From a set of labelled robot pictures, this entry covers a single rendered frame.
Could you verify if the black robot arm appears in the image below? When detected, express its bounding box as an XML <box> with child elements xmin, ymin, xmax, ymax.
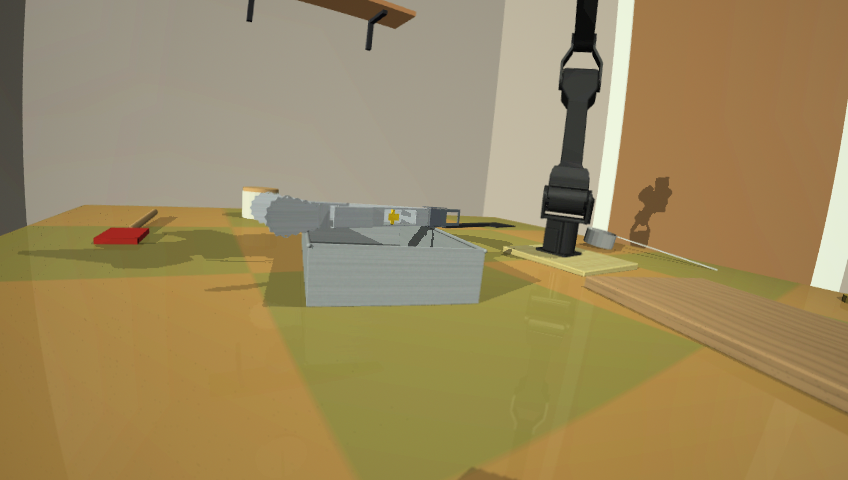
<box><xmin>536</xmin><ymin>0</ymin><xmax>603</xmax><ymax>258</ymax></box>

